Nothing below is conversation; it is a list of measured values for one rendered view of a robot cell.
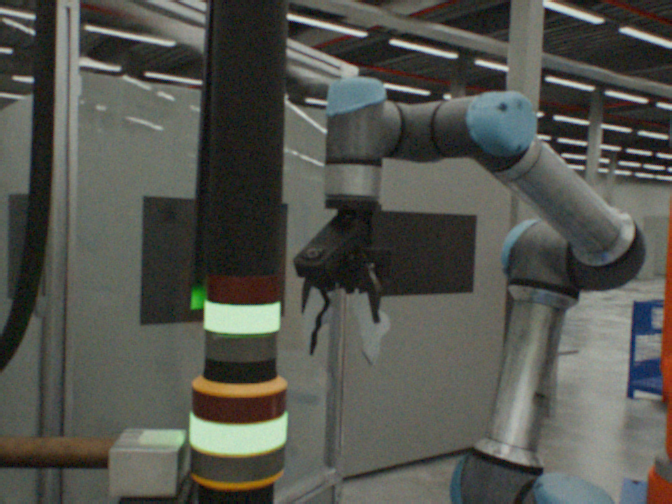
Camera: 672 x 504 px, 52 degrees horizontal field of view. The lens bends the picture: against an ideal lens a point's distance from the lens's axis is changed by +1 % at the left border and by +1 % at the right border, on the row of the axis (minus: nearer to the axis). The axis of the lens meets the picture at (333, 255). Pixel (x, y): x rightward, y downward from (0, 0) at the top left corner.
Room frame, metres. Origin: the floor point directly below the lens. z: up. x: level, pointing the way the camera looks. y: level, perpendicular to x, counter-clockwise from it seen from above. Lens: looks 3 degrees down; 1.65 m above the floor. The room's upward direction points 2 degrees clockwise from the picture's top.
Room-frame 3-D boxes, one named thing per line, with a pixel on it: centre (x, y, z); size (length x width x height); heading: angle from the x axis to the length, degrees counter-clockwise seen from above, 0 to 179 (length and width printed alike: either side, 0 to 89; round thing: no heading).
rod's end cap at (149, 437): (0.31, 0.08, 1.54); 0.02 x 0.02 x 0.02; 3
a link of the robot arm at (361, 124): (0.89, -0.02, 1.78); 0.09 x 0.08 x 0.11; 128
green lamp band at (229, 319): (0.31, 0.04, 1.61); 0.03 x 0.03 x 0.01
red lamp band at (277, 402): (0.31, 0.04, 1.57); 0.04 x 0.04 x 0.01
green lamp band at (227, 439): (0.31, 0.04, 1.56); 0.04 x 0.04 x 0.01
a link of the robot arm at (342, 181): (0.89, -0.02, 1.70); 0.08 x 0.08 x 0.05
